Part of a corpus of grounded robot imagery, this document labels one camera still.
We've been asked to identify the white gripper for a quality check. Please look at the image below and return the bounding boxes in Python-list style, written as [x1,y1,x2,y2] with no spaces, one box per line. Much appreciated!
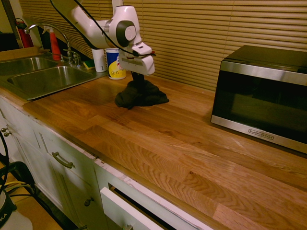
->
[118,54,156,86]

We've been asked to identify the black cloth rag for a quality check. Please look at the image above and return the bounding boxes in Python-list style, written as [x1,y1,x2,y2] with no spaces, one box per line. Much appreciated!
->
[114,80,169,110]

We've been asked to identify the yellow white wipes canister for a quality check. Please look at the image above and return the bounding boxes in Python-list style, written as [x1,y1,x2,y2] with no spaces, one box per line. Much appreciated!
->
[105,47,127,81]

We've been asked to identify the white cylindrical tumbler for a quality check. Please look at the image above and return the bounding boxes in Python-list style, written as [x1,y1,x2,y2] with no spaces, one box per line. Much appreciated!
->
[92,48,107,73]

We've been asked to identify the yellow green sponge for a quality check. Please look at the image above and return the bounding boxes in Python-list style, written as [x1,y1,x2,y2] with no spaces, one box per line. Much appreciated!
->
[83,59,96,70]

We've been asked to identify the chrome kitchen faucet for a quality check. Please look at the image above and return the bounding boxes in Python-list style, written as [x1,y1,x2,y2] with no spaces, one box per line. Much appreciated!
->
[24,23,81,67]

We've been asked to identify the narrow beige window blind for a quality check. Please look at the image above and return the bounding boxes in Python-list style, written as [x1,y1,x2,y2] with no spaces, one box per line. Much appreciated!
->
[19,0,114,59]

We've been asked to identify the wide beige window blind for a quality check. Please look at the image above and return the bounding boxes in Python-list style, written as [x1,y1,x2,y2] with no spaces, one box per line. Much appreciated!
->
[122,0,307,92]

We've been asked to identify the red spray bottle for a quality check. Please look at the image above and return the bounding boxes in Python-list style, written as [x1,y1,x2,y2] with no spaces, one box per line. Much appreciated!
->
[42,25,61,61]

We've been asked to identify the stainless steel double sink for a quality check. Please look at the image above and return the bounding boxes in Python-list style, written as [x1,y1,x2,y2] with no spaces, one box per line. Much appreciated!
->
[0,56,108,101]

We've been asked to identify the black steel microwave oven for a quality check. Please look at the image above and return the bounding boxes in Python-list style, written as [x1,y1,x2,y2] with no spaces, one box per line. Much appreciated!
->
[210,45,307,154]

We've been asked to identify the red fire extinguisher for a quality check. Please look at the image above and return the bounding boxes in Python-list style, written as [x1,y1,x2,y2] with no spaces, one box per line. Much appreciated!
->
[14,18,34,48]

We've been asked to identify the white kitchen cabinet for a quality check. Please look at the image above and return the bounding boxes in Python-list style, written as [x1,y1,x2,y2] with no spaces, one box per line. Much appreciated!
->
[0,94,207,230]

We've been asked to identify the white open drawer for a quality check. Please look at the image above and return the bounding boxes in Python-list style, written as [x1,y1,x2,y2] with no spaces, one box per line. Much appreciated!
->
[100,185,192,230]

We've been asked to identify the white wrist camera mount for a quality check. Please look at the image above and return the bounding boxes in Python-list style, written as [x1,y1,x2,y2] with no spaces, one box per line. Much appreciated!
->
[131,42,157,58]

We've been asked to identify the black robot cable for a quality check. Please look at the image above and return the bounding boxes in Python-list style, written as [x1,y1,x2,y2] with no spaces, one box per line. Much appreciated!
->
[49,0,144,56]

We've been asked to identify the bronze cabinet bar handle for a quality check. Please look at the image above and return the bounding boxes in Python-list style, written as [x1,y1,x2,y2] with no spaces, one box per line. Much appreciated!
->
[51,151,74,169]

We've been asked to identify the black floor cables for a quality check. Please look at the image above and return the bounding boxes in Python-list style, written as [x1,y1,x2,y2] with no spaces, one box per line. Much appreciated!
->
[0,130,39,199]

